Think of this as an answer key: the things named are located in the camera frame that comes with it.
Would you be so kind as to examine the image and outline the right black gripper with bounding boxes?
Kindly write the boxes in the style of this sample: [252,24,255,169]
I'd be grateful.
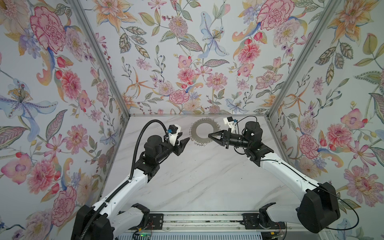
[209,131,252,152]

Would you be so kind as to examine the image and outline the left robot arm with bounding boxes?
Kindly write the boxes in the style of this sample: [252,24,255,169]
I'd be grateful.
[71,135,190,240]

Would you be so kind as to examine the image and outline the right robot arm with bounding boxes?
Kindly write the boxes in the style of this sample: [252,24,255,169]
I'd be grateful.
[208,118,341,234]

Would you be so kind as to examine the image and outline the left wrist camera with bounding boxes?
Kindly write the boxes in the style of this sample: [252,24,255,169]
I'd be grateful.
[167,125,182,146]

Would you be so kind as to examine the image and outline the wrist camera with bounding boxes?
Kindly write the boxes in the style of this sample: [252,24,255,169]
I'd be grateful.
[223,117,238,133]
[167,125,182,146]

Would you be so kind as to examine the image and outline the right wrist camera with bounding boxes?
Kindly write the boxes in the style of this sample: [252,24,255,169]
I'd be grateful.
[223,117,238,133]

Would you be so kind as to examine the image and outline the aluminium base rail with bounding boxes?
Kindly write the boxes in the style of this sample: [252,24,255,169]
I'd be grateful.
[113,211,331,240]

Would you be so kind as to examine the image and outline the left aluminium corner post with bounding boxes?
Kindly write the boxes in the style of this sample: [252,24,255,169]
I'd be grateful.
[69,0,130,119]

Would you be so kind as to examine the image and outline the aluminium corner post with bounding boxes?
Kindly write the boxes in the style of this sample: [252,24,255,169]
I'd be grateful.
[266,0,340,120]
[69,0,130,119]

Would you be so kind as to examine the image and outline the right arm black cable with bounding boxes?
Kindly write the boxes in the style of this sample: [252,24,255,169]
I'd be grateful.
[232,115,360,232]

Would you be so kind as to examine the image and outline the right aluminium corner post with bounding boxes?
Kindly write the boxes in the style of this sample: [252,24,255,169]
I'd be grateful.
[266,0,340,120]

